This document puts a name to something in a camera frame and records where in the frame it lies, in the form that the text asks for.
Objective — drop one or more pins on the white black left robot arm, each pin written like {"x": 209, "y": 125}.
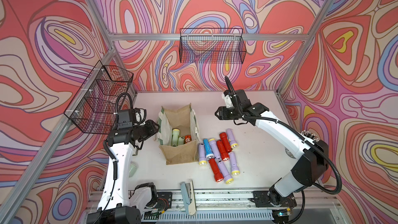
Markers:
{"x": 115, "y": 206}

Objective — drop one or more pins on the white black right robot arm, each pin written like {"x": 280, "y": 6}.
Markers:
{"x": 311, "y": 153}

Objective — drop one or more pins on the burlap tote bag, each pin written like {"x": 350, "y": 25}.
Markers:
{"x": 186, "y": 121}

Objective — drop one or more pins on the red flashlight middle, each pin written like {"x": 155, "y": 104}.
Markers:
{"x": 223, "y": 153}

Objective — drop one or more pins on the red flashlight top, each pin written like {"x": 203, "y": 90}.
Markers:
{"x": 225, "y": 141}

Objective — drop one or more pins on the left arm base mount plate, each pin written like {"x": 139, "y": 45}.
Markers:
{"x": 164, "y": 201}

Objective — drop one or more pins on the purple flashlight lower right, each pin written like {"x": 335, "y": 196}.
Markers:
{"x": 233, "y": 163}

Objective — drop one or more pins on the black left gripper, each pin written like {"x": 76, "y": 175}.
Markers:
{"x": 152, "y": 129}

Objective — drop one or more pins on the black wire basket left wall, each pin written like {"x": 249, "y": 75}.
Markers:
{"x": 93, "y": 109}

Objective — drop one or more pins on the purple flashlight top right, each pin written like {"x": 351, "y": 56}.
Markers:
{"x": 231, "y": 138}

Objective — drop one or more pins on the light green flashlight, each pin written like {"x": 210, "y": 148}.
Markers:
{"x": 180, "y": 141}
{"x": 175, "y": 136}

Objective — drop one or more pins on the blue beige stapler tool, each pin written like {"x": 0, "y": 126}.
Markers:
{"x": 188, "y": 197}

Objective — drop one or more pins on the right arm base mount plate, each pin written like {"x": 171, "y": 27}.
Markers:
{"x": 264, "y": 200}

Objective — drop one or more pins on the blue flashlight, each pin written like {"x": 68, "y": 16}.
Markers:
{"x": 208, "y": 151}

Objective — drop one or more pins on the purple flashlight far left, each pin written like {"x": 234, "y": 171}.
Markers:
{"x": 202, "y": 154}

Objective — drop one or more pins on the red flashlight with logo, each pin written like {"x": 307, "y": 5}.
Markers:
{"x": 187, "y": 139}

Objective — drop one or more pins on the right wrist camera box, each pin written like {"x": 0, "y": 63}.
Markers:
{"x": 238, "y": 98}

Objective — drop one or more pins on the red flashlight bottom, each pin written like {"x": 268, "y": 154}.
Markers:
{"x": 215, "y": 169}

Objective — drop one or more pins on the long purple flashlight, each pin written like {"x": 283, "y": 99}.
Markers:
{"x": 214, "y": 145}

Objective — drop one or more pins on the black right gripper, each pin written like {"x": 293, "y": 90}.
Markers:
{"x": 222, "y": 115}

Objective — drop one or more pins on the black wire basket back wall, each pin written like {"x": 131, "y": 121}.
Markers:
{"x": 212, "y": 46}

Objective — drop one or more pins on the metal cup of pencils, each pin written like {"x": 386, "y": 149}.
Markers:
{"x": 307, "y": 134}

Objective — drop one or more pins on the black wire basket wall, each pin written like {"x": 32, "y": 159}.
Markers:
{"x": 212, "y": 46}
{"x": 93, "y": 109}

